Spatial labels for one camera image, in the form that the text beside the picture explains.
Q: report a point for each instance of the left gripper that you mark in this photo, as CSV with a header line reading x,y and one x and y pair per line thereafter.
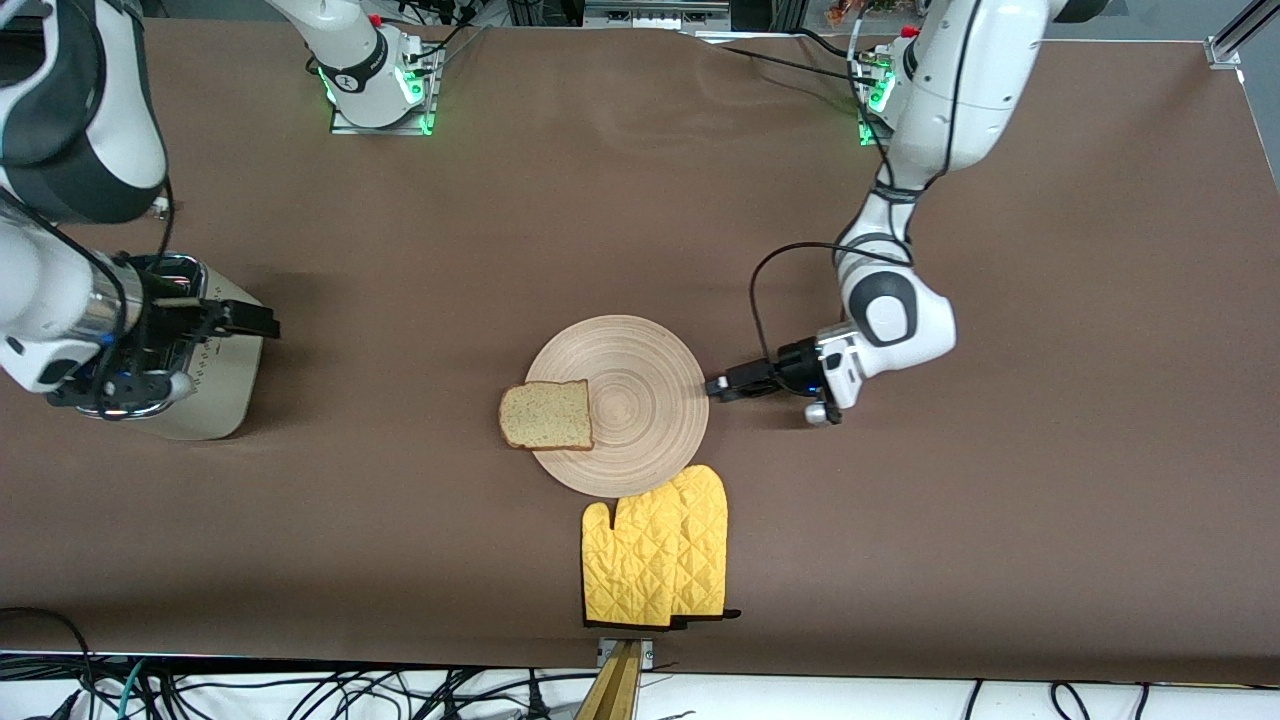
x,y
793,371

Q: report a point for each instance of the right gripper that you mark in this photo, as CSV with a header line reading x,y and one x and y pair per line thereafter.
x,y
172,322

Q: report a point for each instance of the round wooden plate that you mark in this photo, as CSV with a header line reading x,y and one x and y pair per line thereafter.
x,y
640,400

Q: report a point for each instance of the brown bread slice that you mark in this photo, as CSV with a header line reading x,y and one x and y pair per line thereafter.
x,y
545,415

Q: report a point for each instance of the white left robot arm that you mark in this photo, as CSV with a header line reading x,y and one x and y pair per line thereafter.
x,y
960,90

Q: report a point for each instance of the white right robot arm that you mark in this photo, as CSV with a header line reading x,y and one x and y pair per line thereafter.
x,y
50,290

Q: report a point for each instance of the cream two-slot toaster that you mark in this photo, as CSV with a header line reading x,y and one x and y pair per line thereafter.
x,y
225,390

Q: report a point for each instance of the yellow quilted oven mitt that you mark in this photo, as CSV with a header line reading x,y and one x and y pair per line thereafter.
x,y
630,570
705,540

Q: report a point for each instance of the brown table cover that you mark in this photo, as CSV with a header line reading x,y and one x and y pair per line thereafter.
x,y
600,200

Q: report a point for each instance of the yellow aluminium profile bar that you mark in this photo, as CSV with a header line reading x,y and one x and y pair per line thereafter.
x,y
612,690

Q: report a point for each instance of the grey equipment box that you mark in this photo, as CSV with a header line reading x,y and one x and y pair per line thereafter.
x,y
655,14

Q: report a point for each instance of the small metal mounting bracket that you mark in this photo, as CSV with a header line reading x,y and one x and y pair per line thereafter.
x,y
645,650

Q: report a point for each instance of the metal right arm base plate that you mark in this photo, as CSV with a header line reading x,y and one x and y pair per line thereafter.
x,y
425,95

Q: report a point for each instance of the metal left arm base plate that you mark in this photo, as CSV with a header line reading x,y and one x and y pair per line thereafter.
x,y
868,100

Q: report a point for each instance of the silver aluminium frame profile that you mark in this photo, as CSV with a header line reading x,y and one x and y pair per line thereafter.
x,y
1230,45

